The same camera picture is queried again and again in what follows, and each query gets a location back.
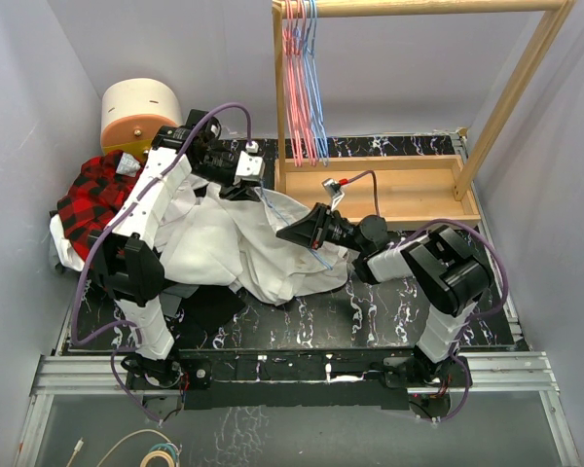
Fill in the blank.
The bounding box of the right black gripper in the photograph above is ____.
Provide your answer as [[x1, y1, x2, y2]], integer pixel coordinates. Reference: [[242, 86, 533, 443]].
[[275, 203, 366, 254]]

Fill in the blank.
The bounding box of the blue wire hanger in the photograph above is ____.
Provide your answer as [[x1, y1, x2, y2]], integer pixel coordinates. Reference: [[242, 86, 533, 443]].
[[255, 183, 333, 270]]

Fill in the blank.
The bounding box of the white shirt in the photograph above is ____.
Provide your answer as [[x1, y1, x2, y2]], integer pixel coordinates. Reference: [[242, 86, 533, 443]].
[[50, 176, 347, 305]]

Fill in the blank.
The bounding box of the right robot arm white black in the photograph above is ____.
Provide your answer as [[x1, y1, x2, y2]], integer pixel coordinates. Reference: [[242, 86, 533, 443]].
[[276, 203, 493, 386]]

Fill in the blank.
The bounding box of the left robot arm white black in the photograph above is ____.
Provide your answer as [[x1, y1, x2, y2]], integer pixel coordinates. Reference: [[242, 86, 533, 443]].
[[87, 111, 265, 388]]

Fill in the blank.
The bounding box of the red black plaid shirt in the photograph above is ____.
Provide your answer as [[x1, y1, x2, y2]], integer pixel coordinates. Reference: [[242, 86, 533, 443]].
[[57, 150, 142, 260]]

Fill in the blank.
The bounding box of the pink hangers bundle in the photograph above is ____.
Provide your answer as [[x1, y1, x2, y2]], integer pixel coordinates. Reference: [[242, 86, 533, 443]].
[[281, 1, 317, 167]]

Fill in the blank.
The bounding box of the black garment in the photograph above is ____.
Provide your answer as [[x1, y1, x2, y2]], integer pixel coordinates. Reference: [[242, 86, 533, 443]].
[[172, 285, 246, 349]]

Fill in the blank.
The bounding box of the blue hangers bundle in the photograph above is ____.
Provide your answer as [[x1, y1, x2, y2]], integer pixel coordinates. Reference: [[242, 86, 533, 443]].
[[302, 1, 329, 166]]

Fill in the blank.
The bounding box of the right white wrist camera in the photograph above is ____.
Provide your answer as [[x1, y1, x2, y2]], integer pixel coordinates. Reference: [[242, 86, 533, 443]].
[[322, 178, 347, 211]]

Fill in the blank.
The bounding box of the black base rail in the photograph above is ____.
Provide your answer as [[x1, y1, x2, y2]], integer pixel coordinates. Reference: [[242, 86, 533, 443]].
[[121, 348, 473, 416]]

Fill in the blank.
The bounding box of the coiled cream cable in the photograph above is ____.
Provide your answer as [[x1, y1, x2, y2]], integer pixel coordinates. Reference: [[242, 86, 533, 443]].
[[72, 429, 183, 467]]

